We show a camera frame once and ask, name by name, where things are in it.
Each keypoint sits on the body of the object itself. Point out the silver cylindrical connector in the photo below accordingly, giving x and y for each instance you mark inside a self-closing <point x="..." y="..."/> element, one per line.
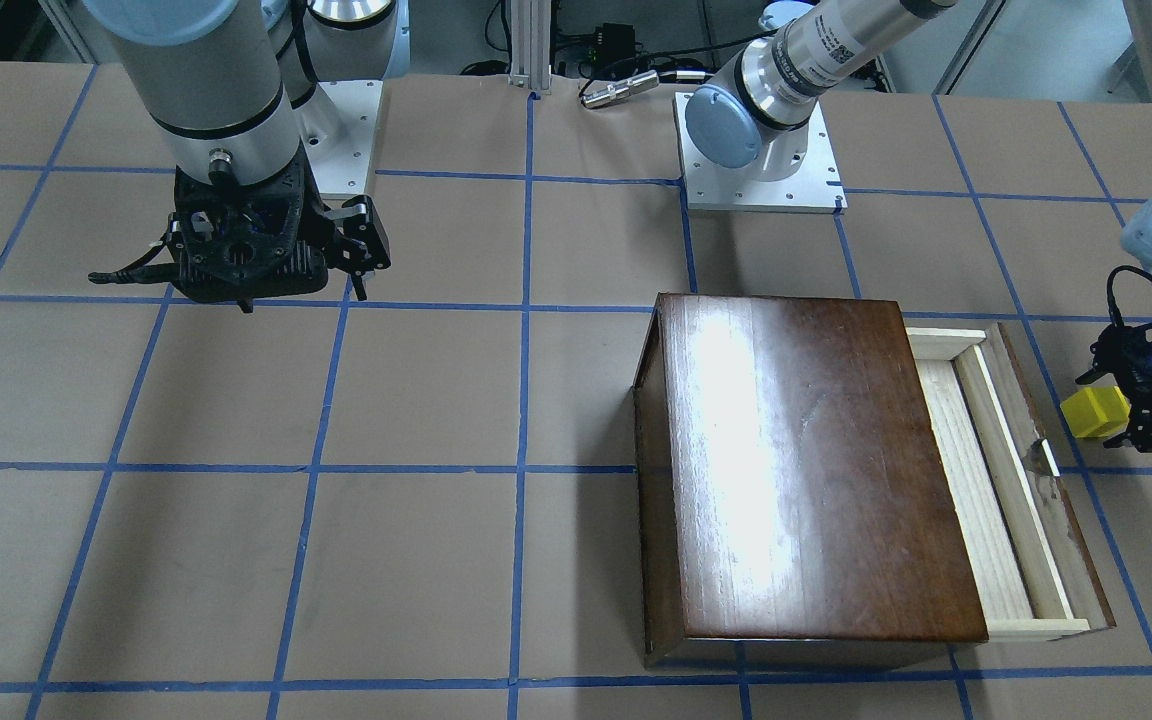
<point x="620" y="90"/>

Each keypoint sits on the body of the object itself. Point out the yellow cube block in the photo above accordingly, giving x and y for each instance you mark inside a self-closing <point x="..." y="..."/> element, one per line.
<point x="1096" y="412"/>

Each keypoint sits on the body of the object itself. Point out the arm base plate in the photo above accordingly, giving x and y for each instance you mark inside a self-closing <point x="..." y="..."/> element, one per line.
<point x="339" y="126"/>
<point x="796" y="174"/>

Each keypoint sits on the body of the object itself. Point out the dark wooden drawer cabinet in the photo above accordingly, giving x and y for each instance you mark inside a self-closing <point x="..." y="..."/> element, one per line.
<point x="792" y="493"/>

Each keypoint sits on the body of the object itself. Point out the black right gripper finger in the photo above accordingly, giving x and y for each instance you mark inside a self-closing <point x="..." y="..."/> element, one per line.
<point x="360" y="244"/>
<point x="143" y="270"/>

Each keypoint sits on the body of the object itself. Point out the aluminium frame post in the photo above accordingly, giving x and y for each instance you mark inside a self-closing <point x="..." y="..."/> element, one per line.
<point x="530" y="45"/>

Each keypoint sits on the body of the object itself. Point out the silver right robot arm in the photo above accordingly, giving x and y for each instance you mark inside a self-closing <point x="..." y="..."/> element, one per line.
<point x="271" y="110"/>

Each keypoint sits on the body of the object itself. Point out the light wooden drawer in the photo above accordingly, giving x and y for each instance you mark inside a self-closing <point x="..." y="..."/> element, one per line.
<point x="1034" y="574"/>

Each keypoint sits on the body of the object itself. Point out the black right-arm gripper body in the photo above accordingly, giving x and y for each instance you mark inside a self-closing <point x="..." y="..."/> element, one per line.
<point x="360" y="236"/>

